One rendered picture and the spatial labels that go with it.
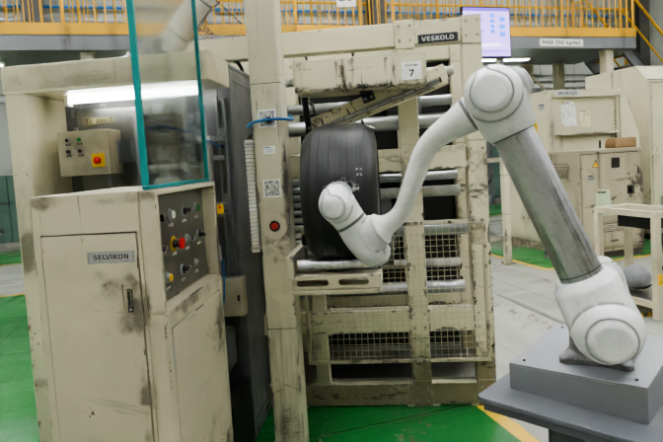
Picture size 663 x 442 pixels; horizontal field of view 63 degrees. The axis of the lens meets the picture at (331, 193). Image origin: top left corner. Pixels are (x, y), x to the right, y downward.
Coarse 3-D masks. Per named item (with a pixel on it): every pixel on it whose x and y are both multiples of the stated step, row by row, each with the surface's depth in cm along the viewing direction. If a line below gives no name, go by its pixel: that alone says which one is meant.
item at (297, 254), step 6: (300, 246) 239; (306, 246) 250; (294, 252) 224; (300, 252) 233; (288, 258) 214; (294, 258) 218; (300, 258) 232; (306, 258) 246; (288, 264) 214; (294, 264) 217; (288, 270) 214; (294, 270) 216; (288, 276) 215; (294, 276) 216
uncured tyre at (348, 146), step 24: (312, 144) 210; (336, 144) 208; (360, 144) 207; (312, 168) 204; (336, 168) 203; (312, 192) 203; (360, 192) 200; (312, 216) 204; (312, 240) 210; (336, 240) 208
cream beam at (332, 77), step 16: (304, 64) 245; (320, 64) 245; (336, 64) 244; (352, 64) 243; (368, 64) 242; (384, 64) 242; (400, 64) 241; (304, 80) 246; (320, 80) 245; (336, 80) 244; (352, 80) 244; (368, 80) 243; (384, 80) 242; (400, 80) 241; (416, 80) 241; (320, 96) 264; (336, 96) 269
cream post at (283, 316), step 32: (256, 0) 220; (256, 32) 221; (256, 64) 221; (256, 96) 222; (256, 128) 223; (256, 160) 224; (288, 160) 231; (288, 192) 226; (288, 224) 225; (288, 288) 227; (288, 320) 228; (288, 352) 229; (288, 384) 230; (288, 416) 231
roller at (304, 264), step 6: (324, 258) 219; (330, 258) 218; (336, 258) 218; (342, 258) 217; (348, 258) 217; (354, 258) 216; (300, 264) 218; (306, 264) 217; (312, 264) 217; (318, 264) 217; (324, 264) 217; (330, 264) 216; (336, 264) 216; (342, 264) 216; (348, 264) 215; (354, 264) 215; (360, 264) 215; (300, 270) 219; (306, 270) 219
